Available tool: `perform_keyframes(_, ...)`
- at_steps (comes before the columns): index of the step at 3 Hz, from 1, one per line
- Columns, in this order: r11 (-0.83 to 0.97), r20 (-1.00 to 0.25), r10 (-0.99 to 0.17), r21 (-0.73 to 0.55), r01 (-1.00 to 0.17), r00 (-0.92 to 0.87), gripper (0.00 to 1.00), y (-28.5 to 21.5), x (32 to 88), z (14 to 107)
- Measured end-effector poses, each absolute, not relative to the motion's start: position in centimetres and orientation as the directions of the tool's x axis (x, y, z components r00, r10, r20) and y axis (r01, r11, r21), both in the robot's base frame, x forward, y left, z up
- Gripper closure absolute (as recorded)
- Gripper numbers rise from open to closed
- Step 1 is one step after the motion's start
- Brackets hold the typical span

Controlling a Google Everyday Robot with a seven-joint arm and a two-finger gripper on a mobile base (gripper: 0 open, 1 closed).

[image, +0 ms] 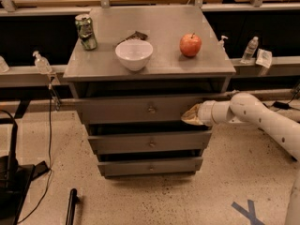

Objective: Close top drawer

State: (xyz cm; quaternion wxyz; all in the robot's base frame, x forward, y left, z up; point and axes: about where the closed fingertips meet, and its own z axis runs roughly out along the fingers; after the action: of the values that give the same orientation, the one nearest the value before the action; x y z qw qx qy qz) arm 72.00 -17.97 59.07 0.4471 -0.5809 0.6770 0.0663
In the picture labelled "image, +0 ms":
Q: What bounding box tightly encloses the black power adapter cable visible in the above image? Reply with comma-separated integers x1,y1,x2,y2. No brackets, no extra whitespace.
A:
262,82,300,112

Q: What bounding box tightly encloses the white bowl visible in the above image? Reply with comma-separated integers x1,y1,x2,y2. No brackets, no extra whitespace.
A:
115,39,153,71

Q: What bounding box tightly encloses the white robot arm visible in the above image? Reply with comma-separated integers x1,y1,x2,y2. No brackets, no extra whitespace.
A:
181,92,300,225

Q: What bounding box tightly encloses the clear bottle far left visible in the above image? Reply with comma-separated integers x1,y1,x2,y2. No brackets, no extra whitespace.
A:
0,56,9,73

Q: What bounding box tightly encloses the grey drawer cabinet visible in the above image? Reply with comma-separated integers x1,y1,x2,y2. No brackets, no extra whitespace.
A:
64,6,235,163

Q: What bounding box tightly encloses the left hand sanitizer bottle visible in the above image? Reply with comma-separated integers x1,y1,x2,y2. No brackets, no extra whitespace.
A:
33,51,53,74

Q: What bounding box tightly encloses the green soda can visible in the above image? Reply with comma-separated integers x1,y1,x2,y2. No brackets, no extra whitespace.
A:
75,14,98,51

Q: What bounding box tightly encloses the dark snack bar wrapper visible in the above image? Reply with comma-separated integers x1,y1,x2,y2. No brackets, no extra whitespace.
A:
121,31,148,42

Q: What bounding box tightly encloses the clear water bottle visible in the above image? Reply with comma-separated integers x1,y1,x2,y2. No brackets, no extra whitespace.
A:
241,37,259,64

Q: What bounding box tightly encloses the grey drawer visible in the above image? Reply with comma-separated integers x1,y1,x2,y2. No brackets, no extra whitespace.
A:
98,157,203,177
88,130,212,155
74,92,219,126

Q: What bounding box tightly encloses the grey middle drawer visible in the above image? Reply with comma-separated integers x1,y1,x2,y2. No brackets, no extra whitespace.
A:
88,130,212,155

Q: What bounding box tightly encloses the grey bottom drawer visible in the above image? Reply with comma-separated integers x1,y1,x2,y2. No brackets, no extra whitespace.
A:
98,157,203,177

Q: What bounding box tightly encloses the small white pump bottle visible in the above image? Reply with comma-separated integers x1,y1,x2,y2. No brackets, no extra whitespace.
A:
218,35,228,52

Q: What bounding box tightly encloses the black stand base left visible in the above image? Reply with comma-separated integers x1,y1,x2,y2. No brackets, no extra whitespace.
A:
0,110,50,225

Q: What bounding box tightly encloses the red apple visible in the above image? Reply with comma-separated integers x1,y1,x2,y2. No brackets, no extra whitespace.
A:
179,33,202,57

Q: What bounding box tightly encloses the white wipe packet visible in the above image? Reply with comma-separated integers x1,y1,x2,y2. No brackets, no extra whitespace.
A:
256,49,273,68

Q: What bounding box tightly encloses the black cable on floor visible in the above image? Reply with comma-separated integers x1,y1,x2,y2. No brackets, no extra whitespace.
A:
17,83,54,225

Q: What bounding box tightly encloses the grey top drawer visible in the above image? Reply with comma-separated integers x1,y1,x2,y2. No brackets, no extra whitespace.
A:
74,92,219,126

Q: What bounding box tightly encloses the black bar on floor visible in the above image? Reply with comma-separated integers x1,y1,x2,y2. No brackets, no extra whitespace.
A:
66,188,79,225

